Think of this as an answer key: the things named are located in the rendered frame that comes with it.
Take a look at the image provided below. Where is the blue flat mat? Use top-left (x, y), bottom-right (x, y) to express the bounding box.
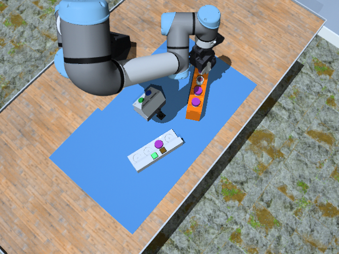
top-left (49, 57), bottom-right (257, 234)

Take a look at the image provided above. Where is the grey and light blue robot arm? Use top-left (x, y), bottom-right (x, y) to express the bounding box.
top-left (54, 0), bottom-right (225, 96)

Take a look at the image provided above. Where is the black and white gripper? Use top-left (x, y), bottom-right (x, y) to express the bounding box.
top-left (189, 43), bottom-right (216, 75)

